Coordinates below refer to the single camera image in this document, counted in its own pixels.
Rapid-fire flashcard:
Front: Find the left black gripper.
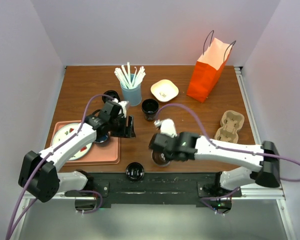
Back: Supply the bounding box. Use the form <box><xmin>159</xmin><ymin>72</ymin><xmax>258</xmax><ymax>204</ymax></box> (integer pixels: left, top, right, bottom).
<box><xmin>109</xmin><ymin>114</ymin><xmax>135</xmax><ymax>138</ymax></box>

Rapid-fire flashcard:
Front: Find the brown takeout coffee cup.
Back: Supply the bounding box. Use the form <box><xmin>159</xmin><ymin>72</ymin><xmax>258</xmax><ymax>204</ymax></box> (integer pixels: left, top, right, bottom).
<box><xmin>151</xmin><ymin>150</ymin><xmax>171</xmax><ymax>167</ymax></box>

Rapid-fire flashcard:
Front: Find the black coffee cup lid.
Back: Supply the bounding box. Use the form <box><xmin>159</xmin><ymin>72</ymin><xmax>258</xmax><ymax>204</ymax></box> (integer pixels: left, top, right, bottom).
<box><xmin>125</xmin><ymin>162</ymin><xmax>145</xmax><ymax>181</ymax></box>

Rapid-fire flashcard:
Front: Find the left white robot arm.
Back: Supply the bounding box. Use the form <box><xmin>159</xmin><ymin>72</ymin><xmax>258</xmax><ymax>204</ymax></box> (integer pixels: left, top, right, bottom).
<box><xmin>18</xmin><ymin>113</ymin><xmax>136</xmax><ymax>203</ymax></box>

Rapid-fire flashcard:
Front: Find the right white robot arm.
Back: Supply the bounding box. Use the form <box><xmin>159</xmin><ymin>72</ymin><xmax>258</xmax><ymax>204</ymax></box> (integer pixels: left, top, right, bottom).
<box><xmin>149</xmin><ymin>132</ymin><xmax>281</xmax><ymax>197</ymax></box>

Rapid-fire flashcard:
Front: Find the black coffee cup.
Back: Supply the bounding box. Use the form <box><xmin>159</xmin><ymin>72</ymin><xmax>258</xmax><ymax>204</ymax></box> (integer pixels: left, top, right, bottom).
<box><xmin>141</xmin><ymin>98</ymin><xmax>159</xmax><ymax>122</ymax></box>

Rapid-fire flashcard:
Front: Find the blue straw holder cup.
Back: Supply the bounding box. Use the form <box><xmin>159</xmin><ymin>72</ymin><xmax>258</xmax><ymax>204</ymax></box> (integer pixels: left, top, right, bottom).
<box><xmin>120</xmin><ymin>83</ymin><xmax>142</xmax><ymax>107</ymax></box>

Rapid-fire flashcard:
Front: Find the stack of black lids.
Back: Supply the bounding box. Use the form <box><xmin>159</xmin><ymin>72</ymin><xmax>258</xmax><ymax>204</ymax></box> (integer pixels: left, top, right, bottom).
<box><xmin>102</xmin><ymin>90</ymin><xmax>121</xmax><ymax>103</ymax></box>

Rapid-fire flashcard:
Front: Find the dark blue mug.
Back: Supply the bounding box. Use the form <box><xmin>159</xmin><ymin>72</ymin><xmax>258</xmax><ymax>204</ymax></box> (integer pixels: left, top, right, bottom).
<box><xmin>94</xmin><ymin>133</ymin><xmax>111</xmax><ymax>147</ymax></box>

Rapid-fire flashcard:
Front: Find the white wrapped straws bundle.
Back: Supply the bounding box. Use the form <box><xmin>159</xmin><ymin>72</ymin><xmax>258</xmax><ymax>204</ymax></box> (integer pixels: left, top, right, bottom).
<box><xmin>114</xmin><ymin>62</ymin><xmax>146</xmax><ymax>90</ymax></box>

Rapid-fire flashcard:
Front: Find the cream square bowl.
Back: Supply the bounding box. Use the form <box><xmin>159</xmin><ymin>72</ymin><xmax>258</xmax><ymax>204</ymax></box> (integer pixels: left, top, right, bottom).
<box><xmin>150</xmin><ymin>79</ymin><xmax>179</xmax><ymax>103</ymax></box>

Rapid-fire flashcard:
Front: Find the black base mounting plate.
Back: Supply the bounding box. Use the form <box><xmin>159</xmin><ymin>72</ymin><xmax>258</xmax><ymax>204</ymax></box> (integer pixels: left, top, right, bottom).
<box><xmin>34</xmin><ymin>171</ymin><xmax>243</xmax><ymax>210</ymax></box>

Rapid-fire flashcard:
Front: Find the cardboard cup carrier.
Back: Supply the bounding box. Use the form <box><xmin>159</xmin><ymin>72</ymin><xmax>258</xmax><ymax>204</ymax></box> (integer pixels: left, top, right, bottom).
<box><xmin>214</xmin><ymin>110</ymin><xmax>245</xmax><ymax>144</ymax></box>

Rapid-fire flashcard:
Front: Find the white fruit pattern plate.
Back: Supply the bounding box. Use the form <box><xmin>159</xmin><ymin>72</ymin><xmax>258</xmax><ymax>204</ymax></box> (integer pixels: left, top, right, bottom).
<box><xmin>50</xmin><ymin>122</ymin><xmax>92</xmax><ymax>161</ymax></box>

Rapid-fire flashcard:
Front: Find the orange paper gift bag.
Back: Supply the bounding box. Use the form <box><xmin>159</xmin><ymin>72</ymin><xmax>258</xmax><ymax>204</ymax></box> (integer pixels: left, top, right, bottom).
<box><xmin>186</xmin><ymin>30</ymin><xmax>236</xmax><ymax>103</ymax></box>

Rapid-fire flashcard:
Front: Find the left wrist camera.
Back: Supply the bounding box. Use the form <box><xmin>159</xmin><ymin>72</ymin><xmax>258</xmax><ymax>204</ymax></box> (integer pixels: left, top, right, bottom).
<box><xmin>101</xmin><ymin>99</ymin><xmax>130</xmax><ymax>119</ymax></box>

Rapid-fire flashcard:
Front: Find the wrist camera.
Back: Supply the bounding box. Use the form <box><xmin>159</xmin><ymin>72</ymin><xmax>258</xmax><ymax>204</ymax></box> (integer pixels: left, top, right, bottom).
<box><xmin>154</xmin><ymin>118</ymin><xmax>178</xmax><ymax>138</ymax></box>
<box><xmin>101</xmin><ymin>99</ymin><xmax>130</xmax><ymax>119</ymax></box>

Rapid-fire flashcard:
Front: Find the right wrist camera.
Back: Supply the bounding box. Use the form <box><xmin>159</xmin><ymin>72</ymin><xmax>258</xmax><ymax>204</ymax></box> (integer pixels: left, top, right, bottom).
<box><xmin>154</xmin><ymin>118</ymin><xmax>178</xmax><ymax>138</ymax></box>

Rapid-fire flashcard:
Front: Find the aluminium frame rail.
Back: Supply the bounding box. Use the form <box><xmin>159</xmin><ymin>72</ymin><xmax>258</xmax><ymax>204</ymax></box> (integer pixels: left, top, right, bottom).
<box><xmin>241</xmin><ymin>185</ymin><xmax>285</xmax><ymax>200</ymax></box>

